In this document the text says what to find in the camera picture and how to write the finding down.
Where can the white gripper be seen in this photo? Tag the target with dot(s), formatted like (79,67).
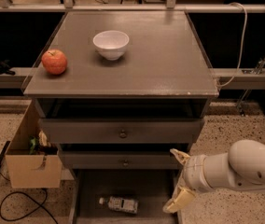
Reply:
(193,173)

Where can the clear plastic water bottle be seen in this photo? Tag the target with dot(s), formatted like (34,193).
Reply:
(119,204)

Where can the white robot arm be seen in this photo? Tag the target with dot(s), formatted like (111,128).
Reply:
(242,168)

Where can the bottom grey drawer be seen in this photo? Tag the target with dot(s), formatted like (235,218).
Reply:
(150,188)

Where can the grey drawer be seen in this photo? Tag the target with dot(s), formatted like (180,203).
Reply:
(150,188)
(118,160)
(79,131)

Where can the grey drawer cabinet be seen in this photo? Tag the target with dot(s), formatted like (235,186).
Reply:
(163,75)

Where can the middle grey drawer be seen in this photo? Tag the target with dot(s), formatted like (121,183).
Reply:
(118,160)

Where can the top grey drawer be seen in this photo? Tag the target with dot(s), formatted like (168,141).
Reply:
(79,131)

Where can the items inside cardboard box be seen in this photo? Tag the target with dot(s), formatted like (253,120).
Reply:
(39,145)

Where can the white ceramic bowl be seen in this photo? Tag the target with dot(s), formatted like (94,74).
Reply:
(111,44)

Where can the cardboard box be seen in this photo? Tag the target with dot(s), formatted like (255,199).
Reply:
(26,170)

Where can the red apple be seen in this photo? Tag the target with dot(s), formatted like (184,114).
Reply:
(54,61)

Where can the metal rail frame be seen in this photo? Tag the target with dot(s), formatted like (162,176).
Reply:
(246,78)

